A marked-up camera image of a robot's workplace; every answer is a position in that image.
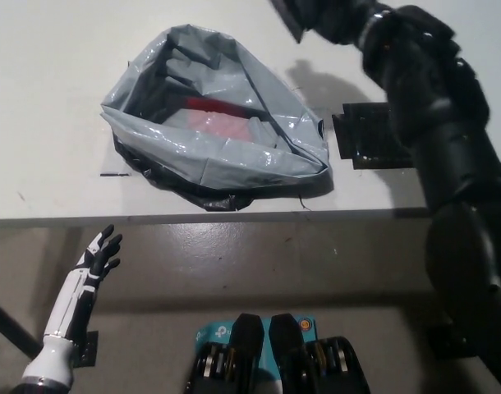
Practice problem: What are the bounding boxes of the black diagonal table brace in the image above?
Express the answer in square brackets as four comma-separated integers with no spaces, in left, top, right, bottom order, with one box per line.
[0,295,42,358]

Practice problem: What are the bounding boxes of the black table foot plate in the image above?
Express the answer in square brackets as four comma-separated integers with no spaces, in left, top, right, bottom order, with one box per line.
[425,326,481,359]
[71,330,99,366]

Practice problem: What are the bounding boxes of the grey plastic bag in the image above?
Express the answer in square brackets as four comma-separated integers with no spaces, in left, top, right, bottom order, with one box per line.
[99,23,333,213]

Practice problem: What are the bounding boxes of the red package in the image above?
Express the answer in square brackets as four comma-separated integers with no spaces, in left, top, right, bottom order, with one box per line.
[180,96,254,140]

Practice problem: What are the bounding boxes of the teal router box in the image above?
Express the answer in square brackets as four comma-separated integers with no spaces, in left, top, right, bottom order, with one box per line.
[195,314,317,389]

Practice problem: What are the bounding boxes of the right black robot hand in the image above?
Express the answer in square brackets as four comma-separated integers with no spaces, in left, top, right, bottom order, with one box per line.
[301,0,377,45]

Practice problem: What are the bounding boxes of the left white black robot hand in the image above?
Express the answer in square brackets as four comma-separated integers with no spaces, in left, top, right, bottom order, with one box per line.
[43,223,123,341]

